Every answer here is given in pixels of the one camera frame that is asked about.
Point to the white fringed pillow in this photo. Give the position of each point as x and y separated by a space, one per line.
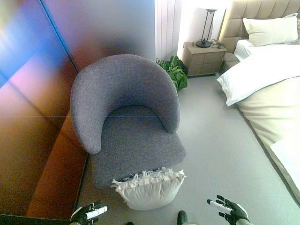
150 189

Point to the brown wooden wardrobe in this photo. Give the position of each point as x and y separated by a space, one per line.
35 105

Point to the black robot foot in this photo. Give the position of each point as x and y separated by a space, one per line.
182 218

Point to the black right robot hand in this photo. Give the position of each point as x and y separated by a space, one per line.
230 209

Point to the beige wooden nightstand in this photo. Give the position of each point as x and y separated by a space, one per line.
203 58

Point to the white bed pillow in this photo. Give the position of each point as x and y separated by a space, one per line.
269 31

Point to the black table lamp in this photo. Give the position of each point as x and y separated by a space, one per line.
207 28

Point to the beige upholstered headboard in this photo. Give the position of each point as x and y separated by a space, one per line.
253 21

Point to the grey fabric tub armchair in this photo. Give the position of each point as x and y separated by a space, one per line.
126 114

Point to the white curtain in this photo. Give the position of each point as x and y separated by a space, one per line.
167 29

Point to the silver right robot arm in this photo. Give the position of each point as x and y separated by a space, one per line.
242 222

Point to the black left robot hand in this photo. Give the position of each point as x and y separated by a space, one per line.
90 212

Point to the beige bed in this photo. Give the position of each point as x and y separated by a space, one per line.
272 117

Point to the green leafy potted plant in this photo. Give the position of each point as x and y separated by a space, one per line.
177 70

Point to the white duvet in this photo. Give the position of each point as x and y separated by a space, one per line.
264 70

